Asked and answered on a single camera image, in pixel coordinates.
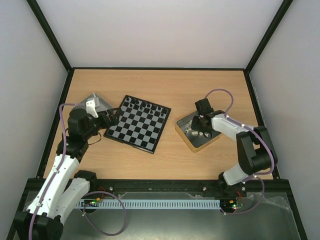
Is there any gold rimmed metal tin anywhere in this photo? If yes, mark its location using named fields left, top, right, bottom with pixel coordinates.
left=175, top=111, right=221, bottom=153

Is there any black cage frame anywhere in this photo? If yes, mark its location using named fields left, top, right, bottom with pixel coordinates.
left=17, top=0, right=307, bottom=240

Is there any circuit board with led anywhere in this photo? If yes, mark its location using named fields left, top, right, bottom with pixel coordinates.
left=221, top=198, right=244, bottom=212
left=82, top=197, right=104, bottom=207

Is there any light blue slotted cable duct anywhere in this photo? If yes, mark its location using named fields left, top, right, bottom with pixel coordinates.
left=75, top=199, right=221, bottom=210

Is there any left circuit board with LED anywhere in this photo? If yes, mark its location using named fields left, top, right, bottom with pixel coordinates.
left=82, top=197, right=104, bottom=207

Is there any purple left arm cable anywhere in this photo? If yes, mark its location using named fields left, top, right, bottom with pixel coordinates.
left=28, top=102, right=128, bottom=240

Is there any black and silver chessboard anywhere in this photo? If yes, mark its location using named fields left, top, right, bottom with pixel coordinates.
left=103, top=99, right=171, bottom=154

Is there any right circuit board with LED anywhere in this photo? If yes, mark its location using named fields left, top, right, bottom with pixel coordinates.
left=221, top=198, right=244, bottom=212

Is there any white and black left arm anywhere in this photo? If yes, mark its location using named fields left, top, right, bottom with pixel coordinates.
left=13, top=107, right=119, bottom=240

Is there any silver textured metal tray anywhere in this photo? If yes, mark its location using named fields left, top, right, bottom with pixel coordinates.
left=74, top=92, right=113, bottom=112

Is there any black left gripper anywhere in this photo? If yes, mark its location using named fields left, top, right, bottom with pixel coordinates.
left=83, top=107, right=122, bottom=140

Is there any black chess pieces row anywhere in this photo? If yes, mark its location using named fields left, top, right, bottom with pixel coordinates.
left=121, top=95, right=171, bottom=118

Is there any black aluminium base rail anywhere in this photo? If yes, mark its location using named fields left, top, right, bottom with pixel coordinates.
left=22, top=178, right=293, bottom=198

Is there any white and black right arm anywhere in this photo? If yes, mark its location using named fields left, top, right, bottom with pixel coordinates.
left=191, top=111, right=278, bottom=196

